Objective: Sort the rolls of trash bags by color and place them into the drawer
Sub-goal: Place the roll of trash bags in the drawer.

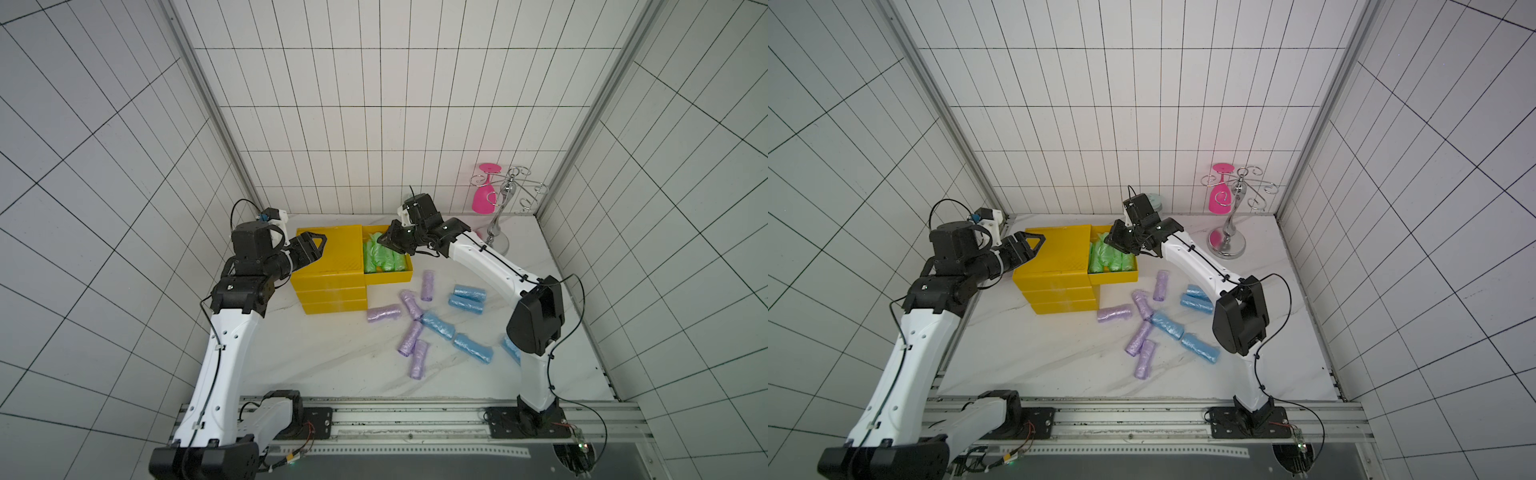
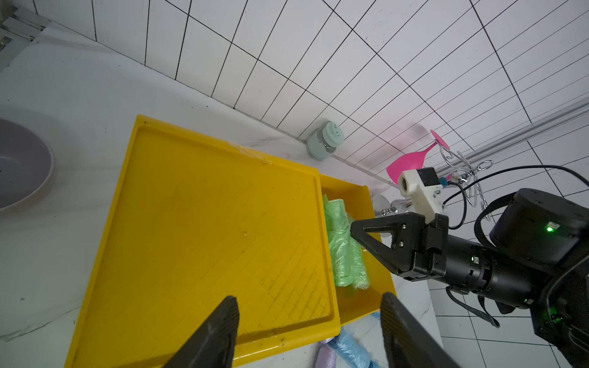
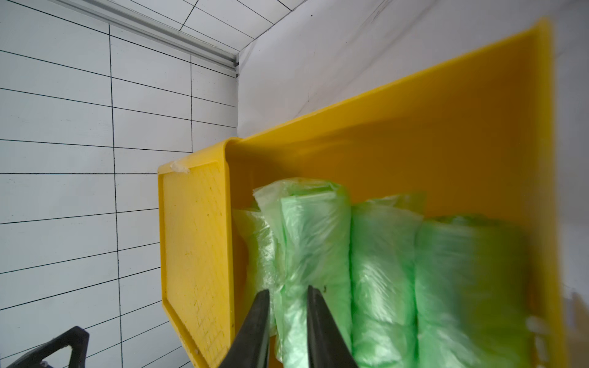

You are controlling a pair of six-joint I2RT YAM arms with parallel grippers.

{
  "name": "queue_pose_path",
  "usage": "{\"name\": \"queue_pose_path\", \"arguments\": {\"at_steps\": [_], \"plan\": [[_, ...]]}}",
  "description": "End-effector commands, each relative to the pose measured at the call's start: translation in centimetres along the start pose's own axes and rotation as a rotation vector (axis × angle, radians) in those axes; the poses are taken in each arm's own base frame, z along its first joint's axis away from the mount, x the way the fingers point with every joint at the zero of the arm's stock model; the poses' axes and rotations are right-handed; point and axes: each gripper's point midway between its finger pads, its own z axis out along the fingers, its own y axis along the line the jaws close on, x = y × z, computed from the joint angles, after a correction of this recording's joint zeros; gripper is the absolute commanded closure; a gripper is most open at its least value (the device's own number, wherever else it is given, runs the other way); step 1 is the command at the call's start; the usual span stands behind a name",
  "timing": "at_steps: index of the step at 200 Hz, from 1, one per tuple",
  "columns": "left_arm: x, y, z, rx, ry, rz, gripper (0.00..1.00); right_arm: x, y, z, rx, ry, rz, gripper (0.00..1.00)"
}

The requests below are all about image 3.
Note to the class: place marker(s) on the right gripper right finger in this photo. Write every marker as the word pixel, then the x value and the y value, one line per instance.
pixel 326 346

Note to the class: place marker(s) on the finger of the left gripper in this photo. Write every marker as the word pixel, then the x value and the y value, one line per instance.
pixel 76 338

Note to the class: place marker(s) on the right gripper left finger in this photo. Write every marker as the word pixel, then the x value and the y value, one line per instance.
pixel 250 348

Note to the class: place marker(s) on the green bag roll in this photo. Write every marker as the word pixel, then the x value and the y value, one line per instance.
pixel 471 288
pixel 383 254
pixel 261 272
pixel 311 220

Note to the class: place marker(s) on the green bag roll top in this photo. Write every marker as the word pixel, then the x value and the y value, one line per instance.
pixel 471 288

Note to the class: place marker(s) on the yellow top drawer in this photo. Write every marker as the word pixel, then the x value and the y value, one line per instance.
pixel 476 134

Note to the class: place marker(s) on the yellow drawer cabinet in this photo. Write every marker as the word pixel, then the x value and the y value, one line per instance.
pixel 196 252

